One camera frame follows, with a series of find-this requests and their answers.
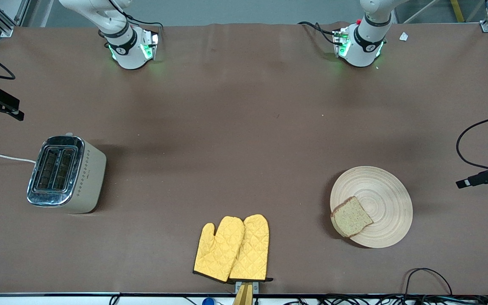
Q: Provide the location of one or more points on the round wooden plate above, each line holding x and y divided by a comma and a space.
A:
384, 199

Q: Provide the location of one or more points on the brown bread slice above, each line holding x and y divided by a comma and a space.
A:
350, 218

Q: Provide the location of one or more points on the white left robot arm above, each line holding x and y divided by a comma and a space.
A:
362, 51

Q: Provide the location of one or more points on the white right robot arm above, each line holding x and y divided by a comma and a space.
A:
129, 55

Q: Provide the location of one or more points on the cream and chrome toaster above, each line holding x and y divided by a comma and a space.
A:
87, 178

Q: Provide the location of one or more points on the small white paper scrap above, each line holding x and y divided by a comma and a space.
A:
403, 36

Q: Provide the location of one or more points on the yellow quilted oven mitt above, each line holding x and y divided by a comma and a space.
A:
218, 250
252, 250

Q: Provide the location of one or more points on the blue round cap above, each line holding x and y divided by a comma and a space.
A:
207, 301

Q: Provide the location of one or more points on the small metal bracket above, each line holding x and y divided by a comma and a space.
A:
256, 286

